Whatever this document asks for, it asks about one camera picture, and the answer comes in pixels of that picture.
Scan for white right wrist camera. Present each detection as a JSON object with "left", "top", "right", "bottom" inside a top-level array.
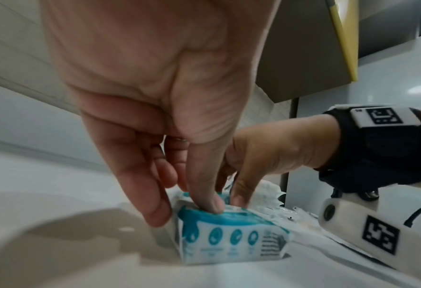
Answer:
[{"left": 317, "top": 188, "right": 421, "bottom": 279}]

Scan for white table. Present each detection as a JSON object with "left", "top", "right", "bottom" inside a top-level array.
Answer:
[{"left": 0, "top": 80, "right": 421, "bottom": 288}]

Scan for black right camera cable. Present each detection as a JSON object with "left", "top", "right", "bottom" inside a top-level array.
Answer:
[{"left": 403, "top": 204, "right": 421, "bottom": 227}]

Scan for person's left hand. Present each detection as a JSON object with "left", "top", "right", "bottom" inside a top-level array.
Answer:
[{"left": 41, "top": 0, "right": 282, "bottom": 228}]

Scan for dark metal post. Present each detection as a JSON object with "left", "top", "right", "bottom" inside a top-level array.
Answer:
[{"left": 280, "top": 97, "right": 300, "bottom": 209}]

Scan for black right wristband with markers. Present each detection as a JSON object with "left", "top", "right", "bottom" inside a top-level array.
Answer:
[{"left": 313, "top": 104, "right": 421, "bottom": 195}]

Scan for pile of mixed clear packets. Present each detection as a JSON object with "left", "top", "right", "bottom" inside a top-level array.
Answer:
[{"left": 227, "top": 174, "right": 410, "bottom": 271}]

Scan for person's right hand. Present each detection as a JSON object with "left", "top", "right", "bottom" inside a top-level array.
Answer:
[{"left": 215, "top": 113, "right": 343, "bottom": 207}]

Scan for row of teal wipes packets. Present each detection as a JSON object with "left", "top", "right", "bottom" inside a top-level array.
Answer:
[{"left": 172, "top": 191, "right": 293, "bottom": 267}]

